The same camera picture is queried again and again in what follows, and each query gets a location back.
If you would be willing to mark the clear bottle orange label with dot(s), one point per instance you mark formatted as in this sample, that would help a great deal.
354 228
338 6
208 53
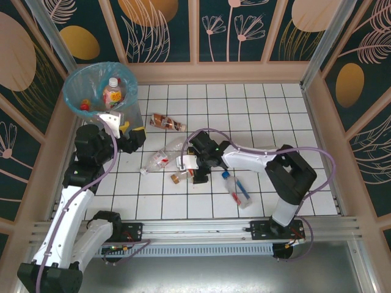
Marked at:
180 176

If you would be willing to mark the pink peach drink bottle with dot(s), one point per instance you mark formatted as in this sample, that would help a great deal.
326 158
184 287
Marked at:
114 96

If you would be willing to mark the clear bottle blue cap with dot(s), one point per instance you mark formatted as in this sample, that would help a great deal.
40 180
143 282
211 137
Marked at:
236 189

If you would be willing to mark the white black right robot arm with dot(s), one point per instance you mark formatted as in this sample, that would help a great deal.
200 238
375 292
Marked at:
244 157

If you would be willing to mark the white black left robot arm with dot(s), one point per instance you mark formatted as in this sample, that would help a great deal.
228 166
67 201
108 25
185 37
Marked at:
78 207

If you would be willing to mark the grey metal mesh bin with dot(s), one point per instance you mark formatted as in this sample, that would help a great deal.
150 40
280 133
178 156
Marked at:
134 113

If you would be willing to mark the crushed clear bottle white cap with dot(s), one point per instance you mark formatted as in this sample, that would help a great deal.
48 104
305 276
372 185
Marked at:
159 158

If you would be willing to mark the brown drink plastic bottle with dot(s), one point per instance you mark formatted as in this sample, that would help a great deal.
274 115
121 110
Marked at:
166 122

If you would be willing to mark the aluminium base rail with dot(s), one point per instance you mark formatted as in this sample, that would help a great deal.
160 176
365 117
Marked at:
195 232

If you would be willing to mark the aluminium frame post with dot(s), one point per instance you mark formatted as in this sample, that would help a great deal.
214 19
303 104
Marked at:
48 27
332 39

